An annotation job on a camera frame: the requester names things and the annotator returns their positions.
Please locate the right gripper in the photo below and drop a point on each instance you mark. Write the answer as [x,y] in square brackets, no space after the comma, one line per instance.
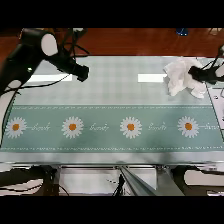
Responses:
[199,74]

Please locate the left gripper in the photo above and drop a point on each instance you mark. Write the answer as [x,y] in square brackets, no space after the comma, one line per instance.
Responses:
[80,72]

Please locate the white shirt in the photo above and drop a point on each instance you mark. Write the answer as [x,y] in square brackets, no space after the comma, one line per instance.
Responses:
[180,75]

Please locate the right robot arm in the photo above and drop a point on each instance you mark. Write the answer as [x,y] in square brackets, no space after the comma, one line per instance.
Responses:
[203,178]

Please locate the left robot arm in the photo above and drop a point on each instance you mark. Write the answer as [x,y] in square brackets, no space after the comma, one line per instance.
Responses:
[26,56]

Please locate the silver frame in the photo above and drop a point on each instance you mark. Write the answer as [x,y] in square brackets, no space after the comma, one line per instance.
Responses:
[140,186]

